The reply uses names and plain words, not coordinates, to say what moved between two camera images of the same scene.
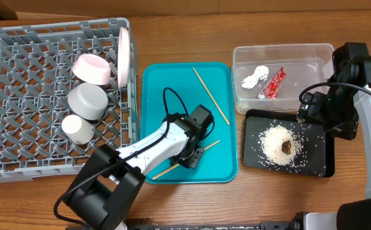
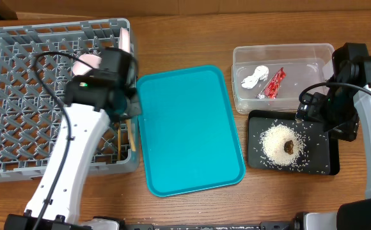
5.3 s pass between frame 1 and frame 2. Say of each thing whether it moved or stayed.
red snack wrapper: stayed
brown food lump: stayed
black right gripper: stayed
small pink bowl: stayed
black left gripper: moved
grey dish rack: stayed
